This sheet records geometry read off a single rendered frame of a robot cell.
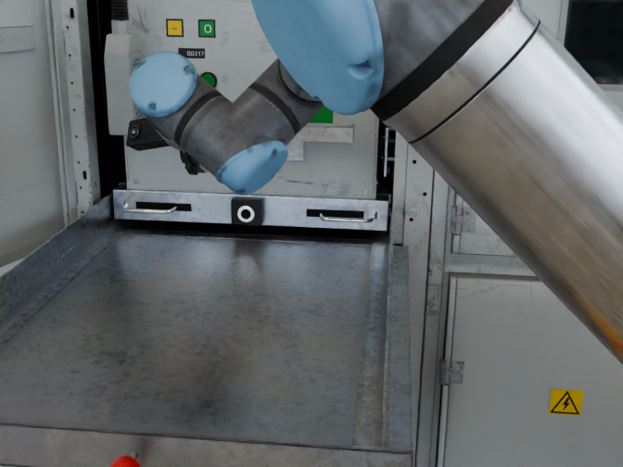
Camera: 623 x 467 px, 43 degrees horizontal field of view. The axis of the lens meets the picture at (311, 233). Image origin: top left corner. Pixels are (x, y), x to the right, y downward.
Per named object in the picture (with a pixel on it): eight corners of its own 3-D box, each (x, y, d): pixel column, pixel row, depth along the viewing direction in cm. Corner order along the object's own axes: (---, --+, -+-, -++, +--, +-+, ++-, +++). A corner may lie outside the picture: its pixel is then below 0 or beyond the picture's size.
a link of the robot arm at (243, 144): (301, 124, 101) (230, 67, 103) (239, 187, 98) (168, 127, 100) (301, 154, 110) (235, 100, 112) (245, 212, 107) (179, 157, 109)
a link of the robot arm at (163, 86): (163, 130, 100) (108, 82, 102) (186, 158, 112) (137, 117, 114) (213, 75, 101) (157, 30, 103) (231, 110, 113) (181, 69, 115)
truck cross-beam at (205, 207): (387, 231, 152) (388, 201, 150) (114, 219, 157) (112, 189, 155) (387, 223, 157) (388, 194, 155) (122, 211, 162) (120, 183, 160)
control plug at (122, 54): (134, 136, 141) (128, 35, 136) (108, 135, 141) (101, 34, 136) (147, 128, 148) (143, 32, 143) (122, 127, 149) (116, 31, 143)
